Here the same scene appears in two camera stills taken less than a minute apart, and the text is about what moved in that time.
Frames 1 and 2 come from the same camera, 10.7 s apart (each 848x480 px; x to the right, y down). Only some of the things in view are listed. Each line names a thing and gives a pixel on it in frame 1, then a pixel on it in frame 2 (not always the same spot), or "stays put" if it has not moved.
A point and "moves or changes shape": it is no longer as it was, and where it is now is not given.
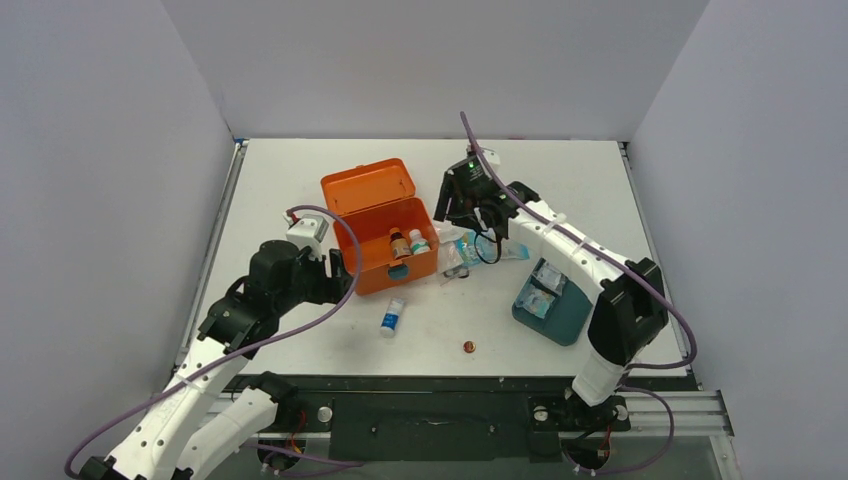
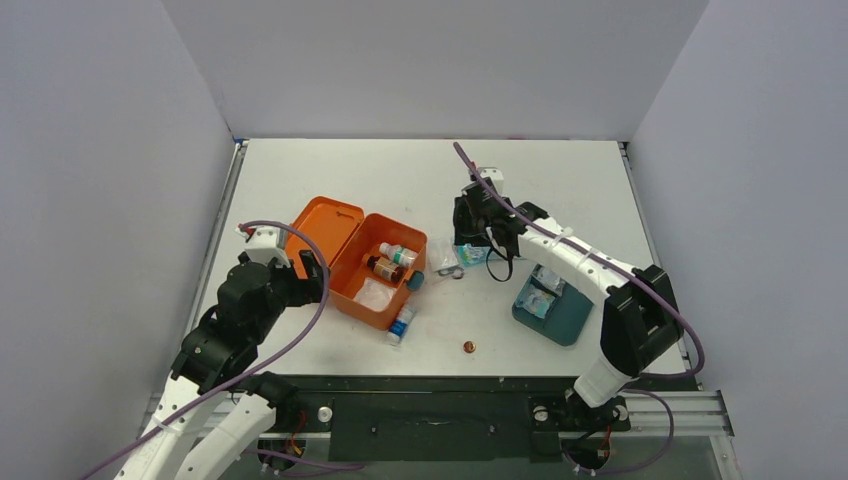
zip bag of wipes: (548, 277) stays put
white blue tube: (392, 316) moves or changes shape
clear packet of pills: (536, 300) stays put
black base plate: (447, 418) stays put
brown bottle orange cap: (400, 245) to (383, 267)
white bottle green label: (419, 244) to (398, 254)
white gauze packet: (447, 231) to (376, 294)
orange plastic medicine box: (395, 230) moves or changes shape
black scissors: (459, 271) stays put
